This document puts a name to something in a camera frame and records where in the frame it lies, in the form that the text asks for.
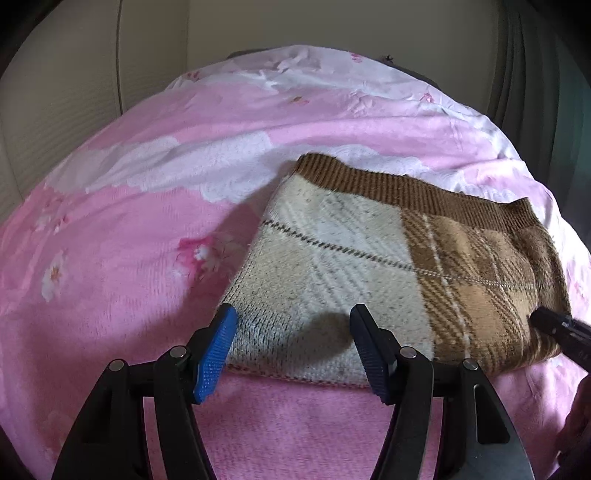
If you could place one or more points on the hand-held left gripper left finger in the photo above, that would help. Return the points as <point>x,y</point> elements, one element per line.
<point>214,357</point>

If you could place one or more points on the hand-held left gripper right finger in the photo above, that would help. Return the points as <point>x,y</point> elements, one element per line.
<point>369,357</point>

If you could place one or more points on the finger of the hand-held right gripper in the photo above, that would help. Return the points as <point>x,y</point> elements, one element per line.
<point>561,330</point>

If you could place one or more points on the brown plaid knit sweater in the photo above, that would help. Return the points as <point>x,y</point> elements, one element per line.
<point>369,258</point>

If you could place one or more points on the pink floral blanket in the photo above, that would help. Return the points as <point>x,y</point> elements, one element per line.
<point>138,184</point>

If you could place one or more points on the green curtain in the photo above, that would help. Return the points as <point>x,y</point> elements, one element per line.
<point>540,83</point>

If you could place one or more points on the grey headboard cushion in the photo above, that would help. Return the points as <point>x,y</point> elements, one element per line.
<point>408,70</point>

